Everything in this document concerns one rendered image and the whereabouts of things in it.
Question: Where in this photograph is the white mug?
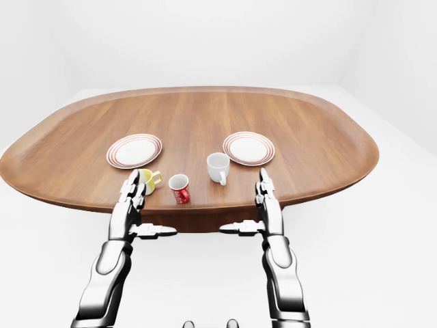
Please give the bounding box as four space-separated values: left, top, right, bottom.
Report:
206 152 230 187

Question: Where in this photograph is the white plate with red rings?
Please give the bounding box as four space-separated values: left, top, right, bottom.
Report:
223 131 276 167
106 133 163 170

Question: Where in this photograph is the red mug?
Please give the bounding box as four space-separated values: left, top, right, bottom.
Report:
168 174 191 206

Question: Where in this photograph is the yellow mug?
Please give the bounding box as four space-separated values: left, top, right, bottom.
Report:
137 168 164 196

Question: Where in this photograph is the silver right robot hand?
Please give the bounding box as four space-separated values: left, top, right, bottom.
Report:
218 168 285 245

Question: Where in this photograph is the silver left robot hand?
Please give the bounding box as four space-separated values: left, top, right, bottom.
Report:
108 169 178 245

